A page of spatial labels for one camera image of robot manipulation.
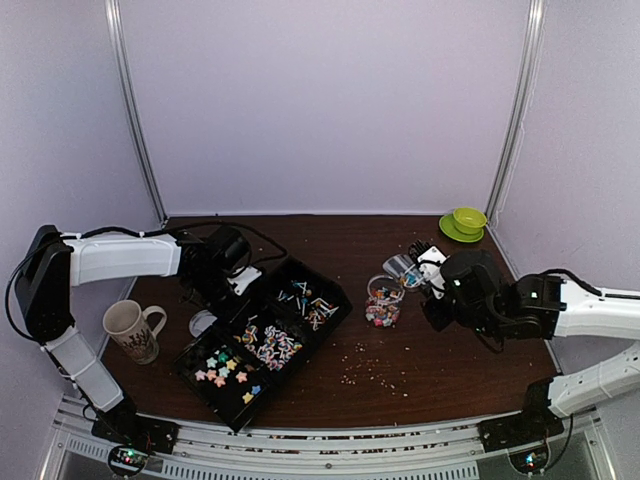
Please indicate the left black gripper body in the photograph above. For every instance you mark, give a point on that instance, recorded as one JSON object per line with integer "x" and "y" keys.
{"x": 213, "y": 297}

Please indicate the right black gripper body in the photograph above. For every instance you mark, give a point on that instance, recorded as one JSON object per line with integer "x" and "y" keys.
{"x": 438, "y": 320}

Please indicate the clear plastic cup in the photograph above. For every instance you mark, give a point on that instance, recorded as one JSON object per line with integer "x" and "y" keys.
{"x": 385, "y": 297}

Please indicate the metal scoop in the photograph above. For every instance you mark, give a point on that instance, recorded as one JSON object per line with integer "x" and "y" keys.
{"x": 402, "y": 268}

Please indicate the black three-compartment candy tray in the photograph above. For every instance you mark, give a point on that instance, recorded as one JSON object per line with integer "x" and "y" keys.
{"x": 246, "y": 356}

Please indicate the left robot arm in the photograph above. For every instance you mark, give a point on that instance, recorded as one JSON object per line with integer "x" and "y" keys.
{"x": 217, "y": 268}

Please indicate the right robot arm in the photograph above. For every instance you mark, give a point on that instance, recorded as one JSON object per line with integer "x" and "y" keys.
{"x": 468, "y": 288}

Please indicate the clear plastic lid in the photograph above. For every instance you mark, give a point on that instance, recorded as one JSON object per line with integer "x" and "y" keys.
{"x": 200, "y": 322}

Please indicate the green saucer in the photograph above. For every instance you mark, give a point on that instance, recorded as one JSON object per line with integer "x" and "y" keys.
{"x": 447, "y": 226}

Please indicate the green bowl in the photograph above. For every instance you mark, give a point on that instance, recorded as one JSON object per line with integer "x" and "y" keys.
{"x": 468, "y": 220}

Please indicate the cream floral mug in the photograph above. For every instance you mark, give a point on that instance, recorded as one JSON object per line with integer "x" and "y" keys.
{"x": 135, "y": 329}

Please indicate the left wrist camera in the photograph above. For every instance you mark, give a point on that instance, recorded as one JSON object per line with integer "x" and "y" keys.
{"x": 243, "y": 278}

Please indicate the front aluminium rail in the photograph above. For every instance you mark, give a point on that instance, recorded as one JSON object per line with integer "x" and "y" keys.
{"x": 449, "y": 450}

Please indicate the left aluminium frame post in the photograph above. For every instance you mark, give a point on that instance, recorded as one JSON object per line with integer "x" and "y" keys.
{"x": 118, "y": 42}

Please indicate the aluminium frame post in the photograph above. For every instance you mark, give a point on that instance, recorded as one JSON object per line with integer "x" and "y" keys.
{"x": 118, "y": 42}
{"x": 525, "y": 85}

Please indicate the right aluminium frame post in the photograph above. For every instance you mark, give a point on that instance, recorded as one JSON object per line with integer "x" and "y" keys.
{"x": 525, "y": 85}

